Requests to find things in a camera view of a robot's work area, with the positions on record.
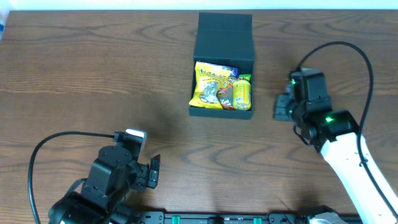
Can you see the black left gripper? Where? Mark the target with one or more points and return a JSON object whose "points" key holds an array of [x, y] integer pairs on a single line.
{"points": [[152, 176]]}

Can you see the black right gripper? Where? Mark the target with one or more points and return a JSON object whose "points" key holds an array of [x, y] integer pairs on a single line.
{"points": [[280, 107]]}

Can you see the yellow round jar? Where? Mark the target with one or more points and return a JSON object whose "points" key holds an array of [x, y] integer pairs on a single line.
{"points": [[242, 95]]}

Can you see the colourful Haribo gummy bag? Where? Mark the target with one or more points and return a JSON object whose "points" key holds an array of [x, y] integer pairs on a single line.
{"points": [[225, 94]]}

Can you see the dark blue chocolate bar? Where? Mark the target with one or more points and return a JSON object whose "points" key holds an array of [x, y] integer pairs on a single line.
{"points": [[232, 71]]}

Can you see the yellow sunflower seed bag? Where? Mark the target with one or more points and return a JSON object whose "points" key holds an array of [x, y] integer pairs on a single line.
{"points": [[209, 79]]}

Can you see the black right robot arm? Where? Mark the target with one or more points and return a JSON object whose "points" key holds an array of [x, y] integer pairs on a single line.
{"points": [[337, 137]]}

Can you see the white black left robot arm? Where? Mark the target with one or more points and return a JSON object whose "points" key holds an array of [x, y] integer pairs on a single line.
{"points": [[100, 197]]}

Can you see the black open gift box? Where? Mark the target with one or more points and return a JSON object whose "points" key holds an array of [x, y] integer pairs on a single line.
{"points": [[225, 39]]}

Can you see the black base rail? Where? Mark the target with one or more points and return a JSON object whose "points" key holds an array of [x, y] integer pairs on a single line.
{"points": [[270, 218]]}

